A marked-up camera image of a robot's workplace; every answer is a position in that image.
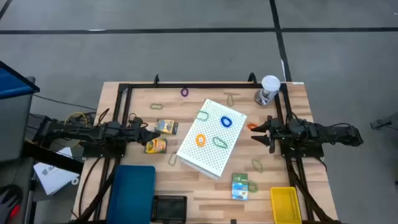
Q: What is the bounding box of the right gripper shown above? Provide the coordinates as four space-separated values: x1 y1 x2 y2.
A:
250 117 293 154

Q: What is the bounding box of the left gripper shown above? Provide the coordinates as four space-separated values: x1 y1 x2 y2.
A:
123 125 161 146

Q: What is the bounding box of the yellow green crayon box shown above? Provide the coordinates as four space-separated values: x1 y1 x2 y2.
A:
144 138 168 154
154 118 179 136

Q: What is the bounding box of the blue rubber band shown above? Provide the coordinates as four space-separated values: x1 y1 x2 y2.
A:
220 115 233 129

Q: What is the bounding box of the orange yellow rubber band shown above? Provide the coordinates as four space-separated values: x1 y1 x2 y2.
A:
195 133 208 148

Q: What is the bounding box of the green blue card pack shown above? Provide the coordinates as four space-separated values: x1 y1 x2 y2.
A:
231 172 249 201

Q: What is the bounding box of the white perforated metal shelf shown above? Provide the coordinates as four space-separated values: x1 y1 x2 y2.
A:
176 98 248 180

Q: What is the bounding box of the blue plastic bin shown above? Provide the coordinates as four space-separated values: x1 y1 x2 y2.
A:
106 164 157 224

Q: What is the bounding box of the yellow slotted plastic basket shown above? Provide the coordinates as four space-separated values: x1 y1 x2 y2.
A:
269 186 302 224

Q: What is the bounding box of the black slotted plastic basket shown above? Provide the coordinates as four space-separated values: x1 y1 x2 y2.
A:
150 195 188 223

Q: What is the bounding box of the black side stand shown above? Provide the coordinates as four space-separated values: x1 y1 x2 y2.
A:
23 139 85 175

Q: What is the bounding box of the white printed paper sheet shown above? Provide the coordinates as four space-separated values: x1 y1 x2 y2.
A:
33 147 80 196

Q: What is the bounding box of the gray floor device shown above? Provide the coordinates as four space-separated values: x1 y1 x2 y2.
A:
369 112 398 131

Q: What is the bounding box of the gray computer case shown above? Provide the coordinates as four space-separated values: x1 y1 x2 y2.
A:
0 93 34 162

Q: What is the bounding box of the blue screen monitor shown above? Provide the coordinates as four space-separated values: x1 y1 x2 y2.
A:
0 60 40 100

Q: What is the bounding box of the black and red item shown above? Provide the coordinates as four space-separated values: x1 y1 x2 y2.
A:
0 184 23 224

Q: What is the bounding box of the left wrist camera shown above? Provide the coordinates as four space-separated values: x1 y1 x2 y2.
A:
128 115 144 128

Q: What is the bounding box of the white lamp cord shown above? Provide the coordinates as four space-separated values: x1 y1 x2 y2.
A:
260 89 274 106

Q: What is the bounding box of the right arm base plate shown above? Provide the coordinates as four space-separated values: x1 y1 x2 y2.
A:
279 144 324 159

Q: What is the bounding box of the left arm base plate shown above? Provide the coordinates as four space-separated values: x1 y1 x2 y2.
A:
82 141 127 159

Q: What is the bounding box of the black cable bundle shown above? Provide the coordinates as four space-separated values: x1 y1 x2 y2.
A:
287 157 333 222
77 157 118 222

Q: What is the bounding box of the yellow cable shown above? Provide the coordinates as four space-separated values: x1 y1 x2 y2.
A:
64 111 90 127

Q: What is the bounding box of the black aluminium table frame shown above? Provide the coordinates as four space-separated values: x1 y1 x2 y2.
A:
93 73 315 223

